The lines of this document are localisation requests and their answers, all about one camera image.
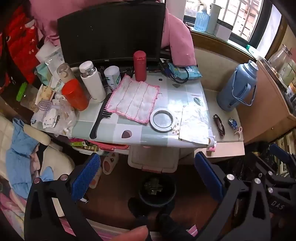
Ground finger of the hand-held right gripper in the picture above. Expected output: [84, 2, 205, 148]
[269, 143, 296, 176]

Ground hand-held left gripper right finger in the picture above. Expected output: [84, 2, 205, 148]
[194, 152, 272, 241]

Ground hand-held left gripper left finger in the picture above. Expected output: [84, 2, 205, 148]
[24, 153, 102, 241]

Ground dark round trash bin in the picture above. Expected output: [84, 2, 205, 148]
[138, 173, 177, 207]

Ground white paper sheet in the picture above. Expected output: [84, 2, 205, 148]
[179, 102, 215, 146]

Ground dark red sunglasses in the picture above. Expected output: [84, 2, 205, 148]
[213, 114, 226, 138]

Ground white cloth with pink edge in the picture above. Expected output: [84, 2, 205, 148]
[105, 74, 160, 124]

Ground person's left hand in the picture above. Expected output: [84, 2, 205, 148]
[110, 226, 149, 241]

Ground pink slipper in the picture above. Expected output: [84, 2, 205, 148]
[89, 166, 103, 189]
[102, 152, 119, 175]

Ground black garbage bag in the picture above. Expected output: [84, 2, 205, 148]
[215, 140, 275, 183]

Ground green printed box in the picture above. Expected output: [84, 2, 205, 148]
[69, 139, 100, 152]

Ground white chair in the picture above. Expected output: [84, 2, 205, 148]
[0, 113, 75, 218]

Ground wooden cabinet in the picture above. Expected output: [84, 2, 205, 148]
[236, 59, 296, 145]

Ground dark bin liner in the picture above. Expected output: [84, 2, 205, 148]
[141, 175, 175, 204]

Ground black comb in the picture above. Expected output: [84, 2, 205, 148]
[89, 93, 112, 139]

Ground large pink storage box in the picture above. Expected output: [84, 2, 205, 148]
[128, 146, 181, 174]

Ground clear plastic bag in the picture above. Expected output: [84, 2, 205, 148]
[52, 100, 78, 137]

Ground person's leg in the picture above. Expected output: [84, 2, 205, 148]
[133, 213, 193, 241]

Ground white tape roll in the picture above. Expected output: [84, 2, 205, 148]
[149, 108, 176, 133]

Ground blue cloth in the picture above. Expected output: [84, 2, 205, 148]
[5, 118, 55, 198]

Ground blue thermos jug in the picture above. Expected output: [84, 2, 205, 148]
[216, 60, 258, 113]

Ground purple hairbrush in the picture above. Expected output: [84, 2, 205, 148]
[38, 100, 53, 113]

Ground orange plastic cup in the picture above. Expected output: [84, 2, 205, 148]
[61, 79, 89, 112]

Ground pink printed blanket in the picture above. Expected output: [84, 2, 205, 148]
[0, 192, 77, 241]

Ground patterned table cover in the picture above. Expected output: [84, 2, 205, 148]
[31, 67, 216, 149]

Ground glass jar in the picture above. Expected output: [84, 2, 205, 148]
[268, 44, 293, 75]

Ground white thermos bottle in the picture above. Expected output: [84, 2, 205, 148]
[79, 61, 107, 103]

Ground jar with green lid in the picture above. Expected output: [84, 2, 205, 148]
[16, 82, 38, 112]

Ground white cup with green label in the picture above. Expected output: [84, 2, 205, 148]
[104, 66, 122, 91]

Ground beige bottle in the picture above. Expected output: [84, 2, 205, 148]
[57, 62, 75, 85]

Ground blue wet wipes pack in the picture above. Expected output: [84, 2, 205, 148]
[167, 62, 202, 80]

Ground red bottle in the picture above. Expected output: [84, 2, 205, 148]
[133, 50, 148, 82]

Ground white tissue pack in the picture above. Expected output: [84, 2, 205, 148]
[35, 41, 62, 63]

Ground white box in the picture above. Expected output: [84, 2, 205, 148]
[213, 19, 233, 42]

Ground pink garment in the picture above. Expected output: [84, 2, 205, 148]
[30, 0, 198, 67]

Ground barred window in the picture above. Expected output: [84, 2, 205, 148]
[184, 0, 282, 56]

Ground red padded jacket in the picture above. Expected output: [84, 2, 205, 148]
[0, 6, 41, 93]

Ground black computer monitor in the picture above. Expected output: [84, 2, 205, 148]
[57, 1, 167, 67]

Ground white pitcher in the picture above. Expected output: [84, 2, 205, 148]
[205, 3, 222, 35]

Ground blue spray bottle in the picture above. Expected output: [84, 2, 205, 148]
[194, 2, 211, 32]

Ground black cable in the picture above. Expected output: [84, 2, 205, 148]
[159, 59, 189, 84]

